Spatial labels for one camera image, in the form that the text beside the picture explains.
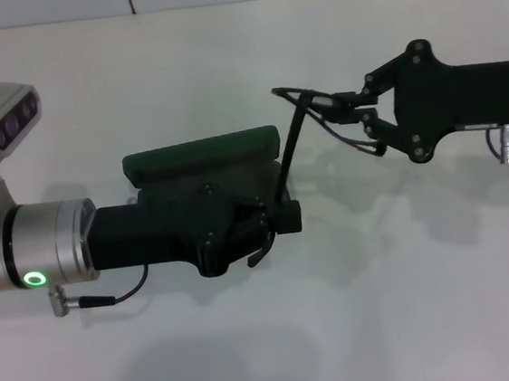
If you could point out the black round glasses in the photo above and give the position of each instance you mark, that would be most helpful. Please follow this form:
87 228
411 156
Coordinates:
293 138

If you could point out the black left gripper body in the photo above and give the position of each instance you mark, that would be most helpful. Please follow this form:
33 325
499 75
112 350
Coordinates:
159 237

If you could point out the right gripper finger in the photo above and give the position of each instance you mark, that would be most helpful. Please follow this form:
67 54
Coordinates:
349 98
365 117

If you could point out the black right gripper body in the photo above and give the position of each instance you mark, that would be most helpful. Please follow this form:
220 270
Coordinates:
463 96

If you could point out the green glasses case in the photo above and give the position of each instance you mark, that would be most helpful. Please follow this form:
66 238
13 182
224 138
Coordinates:
200 153

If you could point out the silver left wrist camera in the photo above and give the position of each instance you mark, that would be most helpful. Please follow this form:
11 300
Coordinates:
2 126

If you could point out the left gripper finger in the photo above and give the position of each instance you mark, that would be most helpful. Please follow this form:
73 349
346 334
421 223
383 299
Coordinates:
291 225
289 209

